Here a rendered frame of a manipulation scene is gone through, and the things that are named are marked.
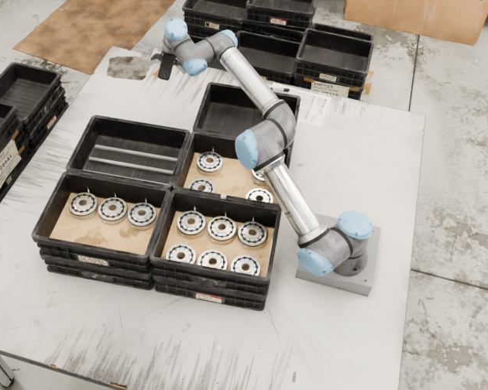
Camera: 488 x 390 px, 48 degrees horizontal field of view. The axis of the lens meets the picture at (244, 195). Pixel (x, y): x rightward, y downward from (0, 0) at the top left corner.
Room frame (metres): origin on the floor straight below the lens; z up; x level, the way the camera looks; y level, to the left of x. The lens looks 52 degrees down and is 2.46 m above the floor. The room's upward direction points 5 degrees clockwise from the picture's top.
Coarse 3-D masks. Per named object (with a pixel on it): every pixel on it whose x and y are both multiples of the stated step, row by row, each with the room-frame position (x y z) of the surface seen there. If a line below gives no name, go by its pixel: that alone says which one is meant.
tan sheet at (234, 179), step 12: (192, 168) 1.40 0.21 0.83; (228, 168) 1.41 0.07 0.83; (240, 168) 1.42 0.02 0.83; (192, 180) 1.34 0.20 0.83; (216, 180) 1.35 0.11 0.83; (228, 180) 1.35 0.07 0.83; (240, 180) 1.36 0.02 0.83; (252, 180) 1.36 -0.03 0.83; (216, 192) 1.29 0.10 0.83; (228, 192) 1.29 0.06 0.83; (240, 192) 1.30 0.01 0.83
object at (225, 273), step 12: (180, 192) 1.20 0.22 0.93; (168, 204) 1.14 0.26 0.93; (240, 204) 1.17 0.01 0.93; (252, 204) 1.17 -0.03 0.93; (276, 228) 1.08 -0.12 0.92; (156, 240) 1.00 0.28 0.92; (276, 240) 1.03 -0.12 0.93; (156, 264) 0.91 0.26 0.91; (168, 264) 0.90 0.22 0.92; (180, 264) 0.90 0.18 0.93; (192, 264) 0.91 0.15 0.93; (228, 276) 0.88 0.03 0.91; (240, 276) 0.88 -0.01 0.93; (252, 276) 0.88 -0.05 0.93
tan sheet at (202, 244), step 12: (168, 240) 1.06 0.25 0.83; (180, 240) 1.06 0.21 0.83; (192, 240) 1.06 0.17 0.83; (204, 240) 1.07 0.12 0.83; (228, 252) 1.03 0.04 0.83; (240, 252) 1.03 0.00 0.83; (252, 252) 1.03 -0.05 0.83; (264, 252) 1.04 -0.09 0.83; (228, 264) 0.98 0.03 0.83; (264, 264) 0.99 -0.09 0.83; (264, 276) 0.94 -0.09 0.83
